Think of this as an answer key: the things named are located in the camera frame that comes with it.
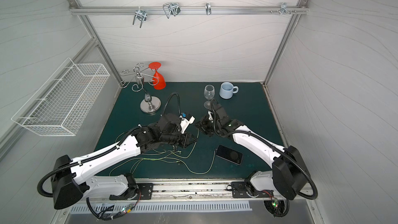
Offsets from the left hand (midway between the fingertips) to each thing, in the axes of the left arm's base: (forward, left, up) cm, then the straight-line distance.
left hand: (195, 141), depth 70 cm
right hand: (+11, +2, -3) cm, 11 cm away
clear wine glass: (+37, -7, -6) cm, 38 cm away
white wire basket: (+11, +61, +12) cm, 63 cm away
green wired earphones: (-8, -1, -21) cm, 22 cm away
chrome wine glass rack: (+34, +36, -19) cm, 53 cm away
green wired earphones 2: (-14, +23, +15) cm, 31 cm away
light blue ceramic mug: (+46, -20, -14) cm, 52 cm away
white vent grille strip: (-24, +40, -23) cm, 52 cm away
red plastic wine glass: (+40, +24, -3) cm, 47 cm away
